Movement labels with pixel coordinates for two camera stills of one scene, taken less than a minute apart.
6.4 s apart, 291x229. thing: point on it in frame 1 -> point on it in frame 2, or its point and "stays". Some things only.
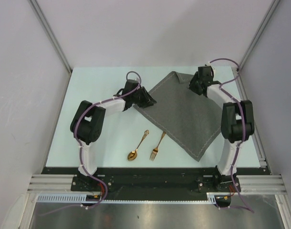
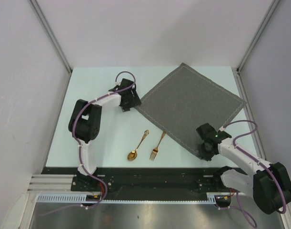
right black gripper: (192, 84) -> (205, 156)
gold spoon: (132, 155) stays
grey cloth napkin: (192, 121) stays
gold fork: (155, 150) stays
